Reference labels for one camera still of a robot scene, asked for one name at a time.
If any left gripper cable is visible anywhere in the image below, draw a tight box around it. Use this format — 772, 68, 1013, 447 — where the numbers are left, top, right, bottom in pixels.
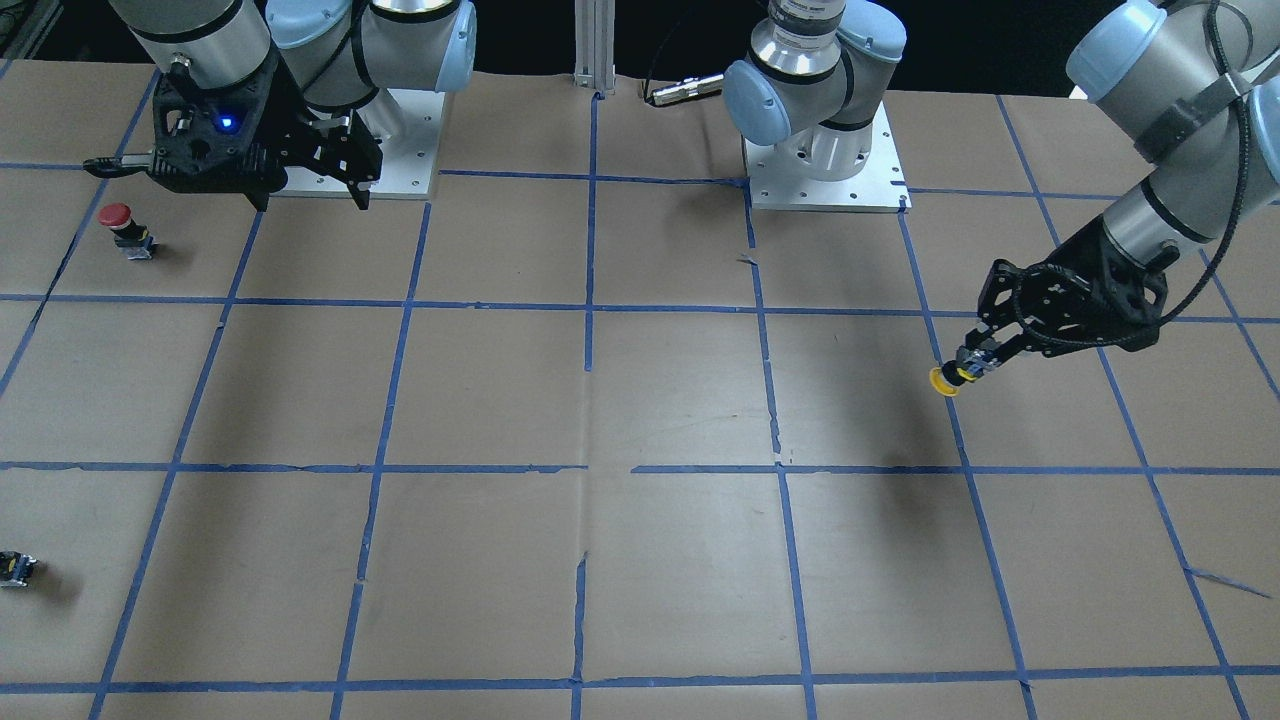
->
1149, 0, 1257, 325

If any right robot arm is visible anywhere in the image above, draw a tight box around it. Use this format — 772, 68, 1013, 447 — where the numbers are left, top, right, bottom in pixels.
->
84, 1, 477, 210

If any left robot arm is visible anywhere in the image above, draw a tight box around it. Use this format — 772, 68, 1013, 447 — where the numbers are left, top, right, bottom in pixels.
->
723, 1, 1279, 396

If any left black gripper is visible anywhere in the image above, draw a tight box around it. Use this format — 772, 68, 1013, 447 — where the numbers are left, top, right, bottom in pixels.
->
960, 218, 1169, 379

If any silver cable connector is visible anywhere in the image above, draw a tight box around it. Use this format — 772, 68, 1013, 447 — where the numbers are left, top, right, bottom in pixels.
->
643, 73, 724, 108

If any yellow push button switch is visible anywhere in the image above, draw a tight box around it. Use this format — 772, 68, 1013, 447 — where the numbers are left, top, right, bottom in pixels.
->
928, 347, 1002, 398

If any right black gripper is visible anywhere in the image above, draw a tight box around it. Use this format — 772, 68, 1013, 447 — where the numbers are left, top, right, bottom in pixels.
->
148, 47, 383, 211

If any aluminium frame post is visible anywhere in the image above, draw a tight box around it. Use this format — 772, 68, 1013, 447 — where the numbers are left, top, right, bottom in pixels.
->
573, 0, 616, 97

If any red push button switch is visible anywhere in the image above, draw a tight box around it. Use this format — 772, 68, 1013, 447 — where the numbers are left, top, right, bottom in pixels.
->
96, 202, 156, 261

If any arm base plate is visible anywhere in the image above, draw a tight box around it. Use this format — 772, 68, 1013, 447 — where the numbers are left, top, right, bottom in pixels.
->
742, 104, 913, 213
358, 88, 453, 201

